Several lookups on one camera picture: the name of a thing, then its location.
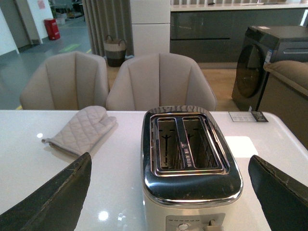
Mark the right beige chair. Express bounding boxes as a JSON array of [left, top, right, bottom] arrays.
[[106, 53, 217, 111]]

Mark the grey curtain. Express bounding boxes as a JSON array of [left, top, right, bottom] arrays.
[[82, 0, 134, 56]]

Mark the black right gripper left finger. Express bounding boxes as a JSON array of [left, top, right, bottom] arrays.
[[0, 153, 92, 231]]

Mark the printed label card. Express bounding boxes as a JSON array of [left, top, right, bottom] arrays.
[[229, 111, 268, 122]]

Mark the woven laundry basket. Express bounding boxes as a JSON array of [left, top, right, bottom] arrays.
[[103, 35, 127, 67]]

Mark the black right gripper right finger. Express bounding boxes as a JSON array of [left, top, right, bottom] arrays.
[[248, 155, 308, 231]]

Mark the beige chair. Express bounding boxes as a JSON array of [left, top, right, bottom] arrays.
[[106, 53, 217, 111], [20, 51, 109, 110]]

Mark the left beige chair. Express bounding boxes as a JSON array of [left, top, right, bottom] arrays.
[[20, 51, 109, 110]]

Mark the white chrome toaster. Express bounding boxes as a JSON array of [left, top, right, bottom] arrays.
[[141, 106, 244, 231]]

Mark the red box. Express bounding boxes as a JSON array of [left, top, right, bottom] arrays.
[[44, 18, 61, 40]]

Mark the white fridge column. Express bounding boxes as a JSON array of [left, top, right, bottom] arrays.
[[129, 0, 171, 57]]

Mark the grey kitchen cabinet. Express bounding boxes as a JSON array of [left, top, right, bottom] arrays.
[[170, 5, 308, 63]]

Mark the dark grey washing machine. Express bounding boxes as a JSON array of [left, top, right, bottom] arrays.
[[231, 26, 308, 111]]

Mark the grey quilted oven mitt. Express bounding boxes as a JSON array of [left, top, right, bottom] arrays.
[[42, 106, 116, 156]]

